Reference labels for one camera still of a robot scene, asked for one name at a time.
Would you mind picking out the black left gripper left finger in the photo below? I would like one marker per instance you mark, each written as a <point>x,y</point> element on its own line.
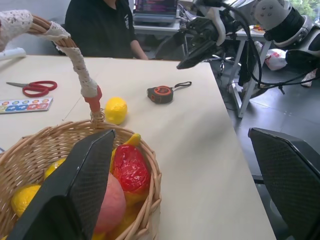
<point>70,190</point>

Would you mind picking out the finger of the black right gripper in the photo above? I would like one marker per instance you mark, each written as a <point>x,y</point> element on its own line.
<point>170,46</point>
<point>197,56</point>

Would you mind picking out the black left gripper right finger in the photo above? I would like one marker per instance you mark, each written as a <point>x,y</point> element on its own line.
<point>295,180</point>

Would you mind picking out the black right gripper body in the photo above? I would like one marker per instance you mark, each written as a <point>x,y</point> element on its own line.
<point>200,28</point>

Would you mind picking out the yellow lemon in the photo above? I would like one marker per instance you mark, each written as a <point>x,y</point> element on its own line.
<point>23,198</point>
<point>116,110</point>
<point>53,168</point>

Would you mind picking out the open laptop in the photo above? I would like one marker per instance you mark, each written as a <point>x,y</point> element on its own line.
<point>155,10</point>

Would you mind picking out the pink peach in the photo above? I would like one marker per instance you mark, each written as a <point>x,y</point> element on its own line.
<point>113,202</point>

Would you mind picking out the black and orange tape measure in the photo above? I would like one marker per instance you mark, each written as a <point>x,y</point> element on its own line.
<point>161,93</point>

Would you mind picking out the red pepper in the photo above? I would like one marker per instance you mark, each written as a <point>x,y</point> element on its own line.
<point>131,167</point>

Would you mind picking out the person in black shirt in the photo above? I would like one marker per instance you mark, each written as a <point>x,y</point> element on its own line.
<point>100,27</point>

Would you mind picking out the white and red plastic bag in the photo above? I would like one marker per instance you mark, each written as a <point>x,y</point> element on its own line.
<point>275,60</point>

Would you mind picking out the yellow banana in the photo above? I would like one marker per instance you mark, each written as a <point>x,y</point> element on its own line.
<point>133,140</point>

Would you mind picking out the colourful sticker card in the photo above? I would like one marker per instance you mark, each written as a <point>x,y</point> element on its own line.
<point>25,105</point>

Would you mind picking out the pink plastic bag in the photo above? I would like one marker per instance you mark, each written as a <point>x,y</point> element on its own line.
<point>310,78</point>

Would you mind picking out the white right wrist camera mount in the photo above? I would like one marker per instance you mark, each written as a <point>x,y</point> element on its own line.
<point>222,23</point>

